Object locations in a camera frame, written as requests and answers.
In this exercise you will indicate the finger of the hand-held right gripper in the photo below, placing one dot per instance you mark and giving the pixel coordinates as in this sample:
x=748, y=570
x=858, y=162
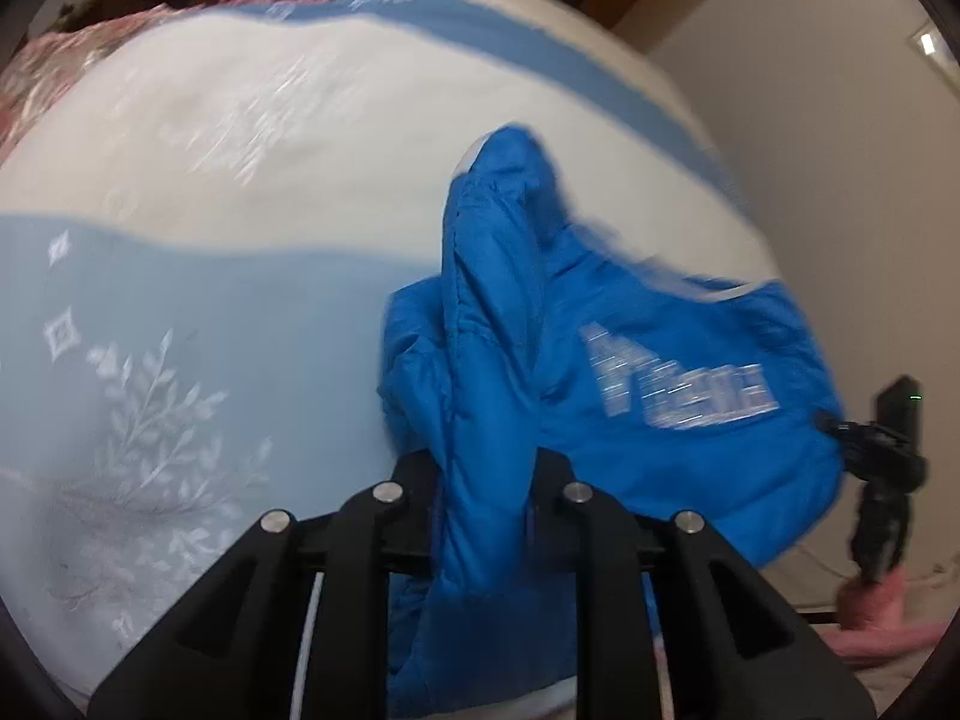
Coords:
x=832, y=425

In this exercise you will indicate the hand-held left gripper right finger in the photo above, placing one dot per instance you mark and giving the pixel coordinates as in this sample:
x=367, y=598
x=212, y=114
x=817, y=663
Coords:
x=600, y=540

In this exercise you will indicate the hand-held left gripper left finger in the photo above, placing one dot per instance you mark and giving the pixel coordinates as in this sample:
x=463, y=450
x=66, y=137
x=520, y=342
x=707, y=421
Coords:
x=375, y=540

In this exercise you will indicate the blue puffer jacket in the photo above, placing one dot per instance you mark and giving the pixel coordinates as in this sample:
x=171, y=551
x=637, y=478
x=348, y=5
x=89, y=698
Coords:
x=675, y=465

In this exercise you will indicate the person's right forearm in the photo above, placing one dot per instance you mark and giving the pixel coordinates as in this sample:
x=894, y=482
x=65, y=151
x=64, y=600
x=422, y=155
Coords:
x=870, y=604

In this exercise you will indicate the person's pink fleece clothing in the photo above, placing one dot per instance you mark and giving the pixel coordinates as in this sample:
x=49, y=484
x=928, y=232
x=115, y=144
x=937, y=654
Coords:
x=892, y=645

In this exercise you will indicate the blue and white bed cover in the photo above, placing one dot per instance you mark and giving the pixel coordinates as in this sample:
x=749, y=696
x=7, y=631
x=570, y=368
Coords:
x=225, y=277

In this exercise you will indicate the rectangular ceiling light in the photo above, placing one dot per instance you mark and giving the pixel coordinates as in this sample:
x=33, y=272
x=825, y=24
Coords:
x=925, y=43

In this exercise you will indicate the pink floral quilt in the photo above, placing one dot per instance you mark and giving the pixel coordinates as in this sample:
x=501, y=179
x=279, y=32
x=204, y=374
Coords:
x=67, y=52

